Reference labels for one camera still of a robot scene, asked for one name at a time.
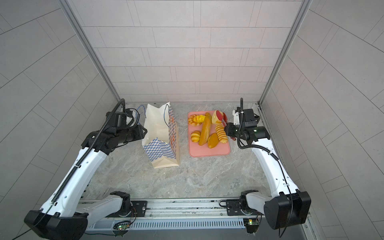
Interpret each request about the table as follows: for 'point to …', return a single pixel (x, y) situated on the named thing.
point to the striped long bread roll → (221, 133)
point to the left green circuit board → (122, 229)
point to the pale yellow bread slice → (214, 116)
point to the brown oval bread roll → (212, 140)
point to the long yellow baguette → (205, 129)
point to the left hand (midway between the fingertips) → (149, 129)
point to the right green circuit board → (252, 225)
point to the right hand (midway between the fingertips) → (226, 127)
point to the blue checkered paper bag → (160, 139)
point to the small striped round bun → (195, 136)
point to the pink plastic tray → (196, 150)
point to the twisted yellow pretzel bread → (196, 120)
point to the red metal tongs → (224, 121)
